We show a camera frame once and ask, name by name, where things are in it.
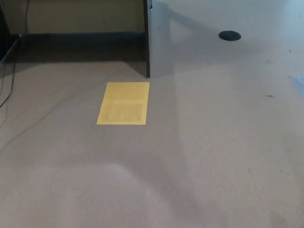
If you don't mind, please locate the yellow paper sheet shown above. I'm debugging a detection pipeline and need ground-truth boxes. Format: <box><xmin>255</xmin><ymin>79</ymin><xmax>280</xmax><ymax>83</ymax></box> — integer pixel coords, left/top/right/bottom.
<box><xmin>94</xmin><ymin>80</ymin><xmax>152</xmax><ymax>127</ymax></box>

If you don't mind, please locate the black round floor disc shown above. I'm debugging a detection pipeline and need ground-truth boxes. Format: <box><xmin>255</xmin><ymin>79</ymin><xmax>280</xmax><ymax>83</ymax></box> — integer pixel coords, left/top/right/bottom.
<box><xmin>218</xmin><ymin>30</ymin><xmax>242</xmax><ymax>42</ymax></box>

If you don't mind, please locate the thin grey floor wire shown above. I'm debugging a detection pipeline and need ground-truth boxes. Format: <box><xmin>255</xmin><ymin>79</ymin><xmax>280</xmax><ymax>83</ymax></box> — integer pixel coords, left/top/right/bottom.
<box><xmin>0</xmin><ymin>64</ymin><xmax>134</xmax><ymax>161</ymax></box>

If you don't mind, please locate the thick black power cable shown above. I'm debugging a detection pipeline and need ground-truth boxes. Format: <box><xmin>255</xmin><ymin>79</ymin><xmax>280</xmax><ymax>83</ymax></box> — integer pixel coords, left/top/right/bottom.
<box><xmin>0</xmin><ymin>0</ymin><xmax>36</xmax><ymax>119</ymax></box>

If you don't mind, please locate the thin black cable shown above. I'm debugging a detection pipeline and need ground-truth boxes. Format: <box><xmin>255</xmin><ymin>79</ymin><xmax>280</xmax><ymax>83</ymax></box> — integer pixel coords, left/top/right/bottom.
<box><xmin>0</xmin><ymin>55</ymin><xmax>11</xmax><ymax>107</ymax></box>

